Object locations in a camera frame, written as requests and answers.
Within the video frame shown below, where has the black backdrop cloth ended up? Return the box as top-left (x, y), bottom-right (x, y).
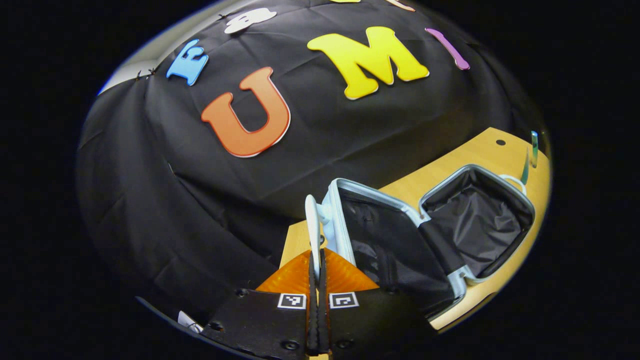
top-left (75, 0), bottom-right (551, 331)

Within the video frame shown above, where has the light blue suitcase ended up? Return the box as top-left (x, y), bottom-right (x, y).
top-left (305, 164), bottom-right (537, 321)

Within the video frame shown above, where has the white printed sheet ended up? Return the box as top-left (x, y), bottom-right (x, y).
top-left (177, 311), bottom-right (203, 333)

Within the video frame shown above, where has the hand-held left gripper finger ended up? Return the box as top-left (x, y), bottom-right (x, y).
top-left (202, 249), bottom-right (319, 360)
top-left (318, 248), bottom-right (436, 360)

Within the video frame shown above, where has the row of black cloth clips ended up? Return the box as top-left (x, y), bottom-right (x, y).
top-left (134, 12), bottom-right (228, 81)

